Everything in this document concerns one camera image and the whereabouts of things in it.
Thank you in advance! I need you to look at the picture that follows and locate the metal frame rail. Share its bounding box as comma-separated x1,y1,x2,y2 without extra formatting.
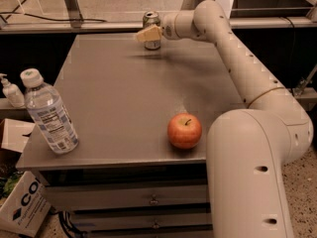
0,0,317,34

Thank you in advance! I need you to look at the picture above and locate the clear plastic water bottle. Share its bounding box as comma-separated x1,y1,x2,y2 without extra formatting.
20,68,79,154

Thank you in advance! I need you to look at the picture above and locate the black cable on floor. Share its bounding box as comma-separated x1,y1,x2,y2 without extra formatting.
0,0,108,24

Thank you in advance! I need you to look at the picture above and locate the grey drawer cabinet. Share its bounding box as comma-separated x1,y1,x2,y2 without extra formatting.
18,34,243,238

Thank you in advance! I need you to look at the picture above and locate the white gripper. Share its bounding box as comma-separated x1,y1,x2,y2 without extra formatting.
135,13,179,43

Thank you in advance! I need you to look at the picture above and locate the white cardboard box with print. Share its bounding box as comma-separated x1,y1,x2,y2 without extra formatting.
0,172,51,237

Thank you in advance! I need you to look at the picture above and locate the silver green 7up can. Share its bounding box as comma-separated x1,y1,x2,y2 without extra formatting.
143,11,160,51

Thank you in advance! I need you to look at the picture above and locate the brown open cardboard box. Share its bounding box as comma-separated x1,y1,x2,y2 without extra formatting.
0,118,35,179

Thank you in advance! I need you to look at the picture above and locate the white pump dispenser bottle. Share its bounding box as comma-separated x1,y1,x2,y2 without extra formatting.
0,73,25,108

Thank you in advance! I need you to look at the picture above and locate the red yellow apple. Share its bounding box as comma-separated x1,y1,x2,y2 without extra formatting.
167,113,202,150

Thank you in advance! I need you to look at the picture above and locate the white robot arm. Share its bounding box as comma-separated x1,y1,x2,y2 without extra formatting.
136,0,313,238

